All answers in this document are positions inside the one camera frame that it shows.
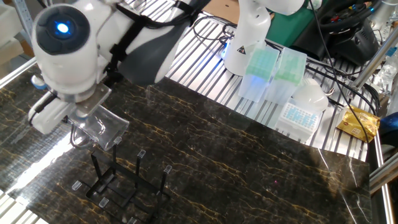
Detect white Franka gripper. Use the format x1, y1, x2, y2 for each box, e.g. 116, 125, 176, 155
27, 93, 77, 134

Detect clear plastic cup with handle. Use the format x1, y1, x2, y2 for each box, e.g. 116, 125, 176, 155
68, 105, 130, 152

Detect brown cardboard sheet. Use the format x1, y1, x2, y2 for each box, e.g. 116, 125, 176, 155
201, 0, 274, 24

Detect green pipette tip box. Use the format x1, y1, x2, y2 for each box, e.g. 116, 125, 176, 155
238, 45, 280, 103
264, 46, 308, 106

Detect white translucent plastic container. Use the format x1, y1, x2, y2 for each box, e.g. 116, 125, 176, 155
274, 98, 324, 143

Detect white translucent plastic bowl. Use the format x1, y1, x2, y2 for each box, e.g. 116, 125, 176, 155
292, 77, 330, 113

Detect gold foil snack packet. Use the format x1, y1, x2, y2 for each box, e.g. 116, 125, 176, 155
335, 104, 381, 143

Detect black steering wheel controller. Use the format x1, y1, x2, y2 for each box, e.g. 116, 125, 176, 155
292, 0, 380, 66

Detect dark blue object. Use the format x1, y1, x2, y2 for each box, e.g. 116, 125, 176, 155
379, 111, 398, 147

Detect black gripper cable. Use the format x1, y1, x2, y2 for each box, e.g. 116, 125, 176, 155
29, 91, 58, 126

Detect silver wrist camera blue caps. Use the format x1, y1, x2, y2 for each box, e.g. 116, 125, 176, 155
30, 75, 113, 119

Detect black wire cup rack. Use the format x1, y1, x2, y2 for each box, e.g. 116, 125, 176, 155
71, 136, 174, 224

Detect black cable bundle on arm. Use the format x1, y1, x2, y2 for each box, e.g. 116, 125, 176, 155
104, 0, 212, 80

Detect grey perforated shelf post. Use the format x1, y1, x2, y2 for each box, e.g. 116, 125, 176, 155
12, 0, 35, 35

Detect black coiled cable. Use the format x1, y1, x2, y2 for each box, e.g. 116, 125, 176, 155
192, 15, 238, 45

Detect thin black cable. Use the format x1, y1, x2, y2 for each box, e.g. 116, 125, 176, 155
307, 0, 371, 144

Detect aluminium frame post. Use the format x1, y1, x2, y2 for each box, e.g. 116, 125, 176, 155
351, 26, 398, 91

